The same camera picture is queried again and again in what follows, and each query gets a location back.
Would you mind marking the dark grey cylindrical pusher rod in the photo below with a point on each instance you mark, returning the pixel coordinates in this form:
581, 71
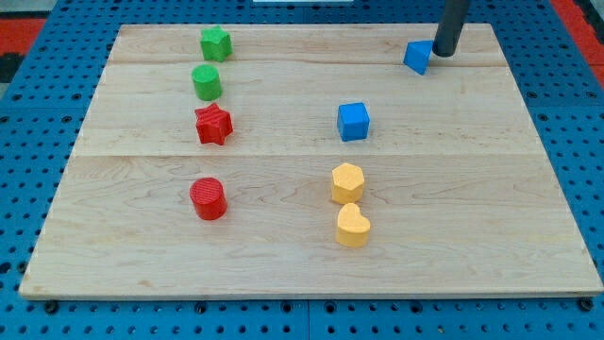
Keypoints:
449, 28

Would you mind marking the blue triangle block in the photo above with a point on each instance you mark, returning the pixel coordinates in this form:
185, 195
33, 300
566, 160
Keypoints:
417, 56

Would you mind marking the blue cube block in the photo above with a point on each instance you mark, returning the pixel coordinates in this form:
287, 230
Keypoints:
353, 121

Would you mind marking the yellow hexagon block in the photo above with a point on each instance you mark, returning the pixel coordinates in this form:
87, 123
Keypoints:
347, 183

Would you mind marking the yellow heart block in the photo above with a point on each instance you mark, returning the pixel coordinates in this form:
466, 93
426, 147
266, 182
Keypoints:
352, 227

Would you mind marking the green star block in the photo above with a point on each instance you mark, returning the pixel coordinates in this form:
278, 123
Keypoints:
215, 43

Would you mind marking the green cylinder block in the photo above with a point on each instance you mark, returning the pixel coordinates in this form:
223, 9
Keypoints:
206, 82

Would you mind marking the red star block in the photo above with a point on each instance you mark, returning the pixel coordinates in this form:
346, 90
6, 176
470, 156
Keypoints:
213, 124

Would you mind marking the light wooden board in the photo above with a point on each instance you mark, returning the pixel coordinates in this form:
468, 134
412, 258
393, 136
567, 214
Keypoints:
461, 196

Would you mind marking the red cylinder block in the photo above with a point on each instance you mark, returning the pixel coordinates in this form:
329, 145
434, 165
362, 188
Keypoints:
208, 198

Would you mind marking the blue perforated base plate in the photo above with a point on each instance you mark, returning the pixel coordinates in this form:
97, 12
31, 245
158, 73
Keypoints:
45, 104

